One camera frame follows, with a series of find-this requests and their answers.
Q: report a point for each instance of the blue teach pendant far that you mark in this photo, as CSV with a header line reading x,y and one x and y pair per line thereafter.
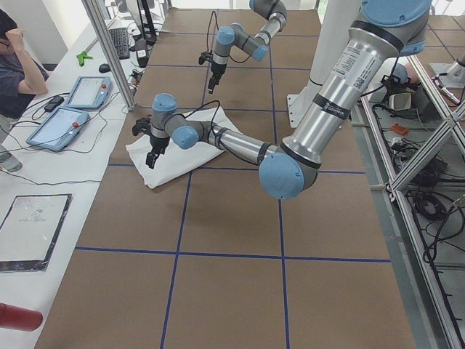
x,y
89,92

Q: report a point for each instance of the grey aluminium frame post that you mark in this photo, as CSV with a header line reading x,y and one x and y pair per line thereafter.
x,y
100,27

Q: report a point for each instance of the blue teach pendant near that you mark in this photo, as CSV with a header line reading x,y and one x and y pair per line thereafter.
x,y
59,129

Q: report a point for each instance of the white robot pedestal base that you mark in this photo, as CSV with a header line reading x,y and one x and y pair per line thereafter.
x,y
332,41

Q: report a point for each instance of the black power adapter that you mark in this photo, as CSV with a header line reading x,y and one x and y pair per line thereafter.
x,y
54,103

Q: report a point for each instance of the black framed white board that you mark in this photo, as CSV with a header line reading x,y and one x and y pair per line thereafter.
x,y
30,230

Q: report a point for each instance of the seated person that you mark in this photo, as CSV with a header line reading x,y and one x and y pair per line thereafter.
x,y
22,78

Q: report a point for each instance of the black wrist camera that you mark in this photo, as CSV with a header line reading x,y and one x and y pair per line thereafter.
x,y
205,57
142,125

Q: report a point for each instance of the red cylinder bottle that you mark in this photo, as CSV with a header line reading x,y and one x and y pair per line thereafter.
x,y
23,319

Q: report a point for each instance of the aluminium frame rack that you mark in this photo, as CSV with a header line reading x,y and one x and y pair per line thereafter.
x,y
418,159

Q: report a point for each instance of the black keyboard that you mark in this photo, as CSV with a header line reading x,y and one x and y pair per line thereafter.
x,y
119,37

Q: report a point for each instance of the blue teach pendant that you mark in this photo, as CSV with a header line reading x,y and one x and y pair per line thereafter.
x,y
59,129
89,92

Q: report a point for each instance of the black computer mouse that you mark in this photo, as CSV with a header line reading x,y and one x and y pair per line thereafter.
x,y
104,68

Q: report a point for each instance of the green plastic tool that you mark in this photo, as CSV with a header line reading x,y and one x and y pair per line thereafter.
x,y
82,57

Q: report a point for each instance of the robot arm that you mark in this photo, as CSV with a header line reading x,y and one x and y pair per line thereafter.
x,y
234,35
356,38

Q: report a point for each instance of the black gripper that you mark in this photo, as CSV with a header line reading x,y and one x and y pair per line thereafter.
x,y
156,143
217,70

